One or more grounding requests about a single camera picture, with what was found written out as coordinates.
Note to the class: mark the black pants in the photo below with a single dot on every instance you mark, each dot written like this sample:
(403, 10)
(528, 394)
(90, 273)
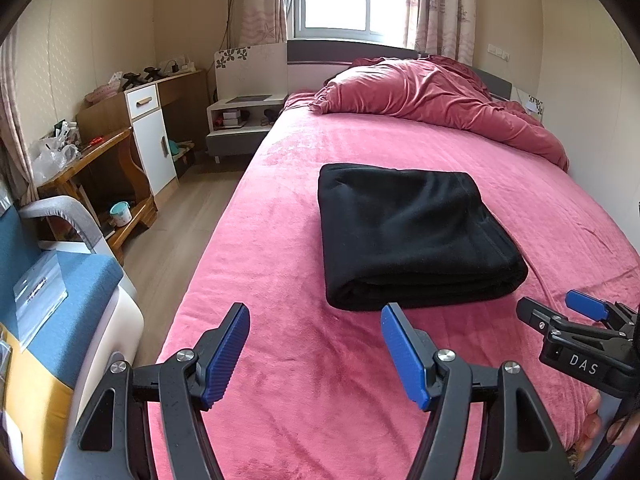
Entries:
(420, 238)

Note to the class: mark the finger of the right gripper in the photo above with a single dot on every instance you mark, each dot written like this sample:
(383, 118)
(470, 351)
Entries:
(556, 328)
(587, 306)

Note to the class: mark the grey white headboard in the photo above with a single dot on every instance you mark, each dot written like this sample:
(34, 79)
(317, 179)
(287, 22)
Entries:
(294, 65)

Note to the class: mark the white plastic bag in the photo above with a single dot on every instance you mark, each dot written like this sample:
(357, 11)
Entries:
(52, 155)

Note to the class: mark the left pink curtain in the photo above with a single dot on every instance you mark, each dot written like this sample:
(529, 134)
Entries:
(262, 22)

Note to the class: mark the blue grey armchair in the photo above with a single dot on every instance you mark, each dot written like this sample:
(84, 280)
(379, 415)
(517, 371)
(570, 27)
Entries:
(67, 313)

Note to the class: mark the white grey nightstand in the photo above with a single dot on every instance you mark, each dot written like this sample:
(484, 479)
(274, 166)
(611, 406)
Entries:
(238, 125)

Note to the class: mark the window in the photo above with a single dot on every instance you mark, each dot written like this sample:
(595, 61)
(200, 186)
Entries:
(379, 21)

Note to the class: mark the white wooden cabinet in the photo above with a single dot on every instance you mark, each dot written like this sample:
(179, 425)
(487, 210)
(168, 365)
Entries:
(170, 110)

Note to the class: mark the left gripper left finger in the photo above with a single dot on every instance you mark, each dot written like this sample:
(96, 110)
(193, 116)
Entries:
(218, 352)

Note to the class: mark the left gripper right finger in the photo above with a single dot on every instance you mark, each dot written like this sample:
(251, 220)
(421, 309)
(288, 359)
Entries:
(412, 353)

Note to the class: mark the person's right hand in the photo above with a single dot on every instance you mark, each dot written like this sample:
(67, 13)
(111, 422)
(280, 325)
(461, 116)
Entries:
(620, 433)

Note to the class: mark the wooden desk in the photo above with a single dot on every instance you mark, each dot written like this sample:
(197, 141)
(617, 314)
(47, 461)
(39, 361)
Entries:
(104, 175)

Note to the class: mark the red crumpled duvet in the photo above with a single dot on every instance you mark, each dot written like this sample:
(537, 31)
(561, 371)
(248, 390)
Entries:
(439, 91)

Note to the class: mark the pink curtain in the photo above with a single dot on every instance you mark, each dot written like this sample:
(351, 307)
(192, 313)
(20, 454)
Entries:
(442, 27)
(262, 22)

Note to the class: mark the right pink curtain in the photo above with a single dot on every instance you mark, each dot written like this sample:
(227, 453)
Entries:
(442, 27)

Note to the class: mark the teal white cup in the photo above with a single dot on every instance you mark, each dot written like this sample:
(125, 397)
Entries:
(121, 214)

